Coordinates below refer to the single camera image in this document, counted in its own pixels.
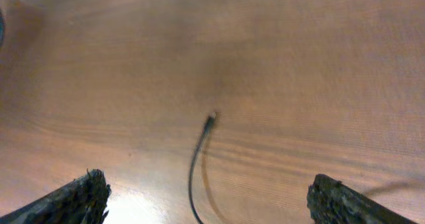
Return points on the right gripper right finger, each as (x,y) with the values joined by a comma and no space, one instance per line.
(331,202)

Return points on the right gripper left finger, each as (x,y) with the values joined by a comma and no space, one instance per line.
(82,201)

